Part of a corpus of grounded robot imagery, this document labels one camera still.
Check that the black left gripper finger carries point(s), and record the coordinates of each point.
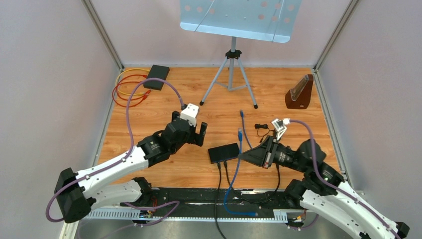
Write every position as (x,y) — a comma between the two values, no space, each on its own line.
(203,128)
(199,139)

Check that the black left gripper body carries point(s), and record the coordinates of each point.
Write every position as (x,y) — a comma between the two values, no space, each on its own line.
(189,138)

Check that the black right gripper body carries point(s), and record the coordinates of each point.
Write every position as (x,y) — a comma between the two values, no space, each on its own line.
(277,155)

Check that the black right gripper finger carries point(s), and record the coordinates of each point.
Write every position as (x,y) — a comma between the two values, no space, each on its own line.
(258,152)
(255,159)

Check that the black network switch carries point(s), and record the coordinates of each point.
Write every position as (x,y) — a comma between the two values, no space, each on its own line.
(223,153)

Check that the black power adapter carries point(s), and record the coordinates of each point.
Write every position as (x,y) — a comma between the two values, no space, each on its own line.
(262,126)

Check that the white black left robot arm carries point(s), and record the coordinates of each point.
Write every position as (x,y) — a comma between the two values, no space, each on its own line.
(108,171)

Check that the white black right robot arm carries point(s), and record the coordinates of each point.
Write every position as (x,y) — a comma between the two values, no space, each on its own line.
(324,191)

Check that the brown wooden metronome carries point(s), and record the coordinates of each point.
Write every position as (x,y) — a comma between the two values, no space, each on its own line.
(299,97)

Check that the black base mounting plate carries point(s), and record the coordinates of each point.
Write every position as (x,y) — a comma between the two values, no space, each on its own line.
(210,202)

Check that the light blue music stand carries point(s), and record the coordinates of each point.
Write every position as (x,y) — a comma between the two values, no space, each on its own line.
(264,20)

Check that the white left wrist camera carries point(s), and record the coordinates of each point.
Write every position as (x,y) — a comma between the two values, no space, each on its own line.
(190,114)

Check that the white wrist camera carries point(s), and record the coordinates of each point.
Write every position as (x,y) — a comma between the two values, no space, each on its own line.
(190,114)
(280,126)

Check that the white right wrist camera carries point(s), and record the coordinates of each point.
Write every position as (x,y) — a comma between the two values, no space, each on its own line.
(280,126)

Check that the black spare switch box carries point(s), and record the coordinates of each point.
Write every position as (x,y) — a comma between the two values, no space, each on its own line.
(157,71)

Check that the aluminium frame rail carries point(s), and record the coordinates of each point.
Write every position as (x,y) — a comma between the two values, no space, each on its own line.
(148,202)

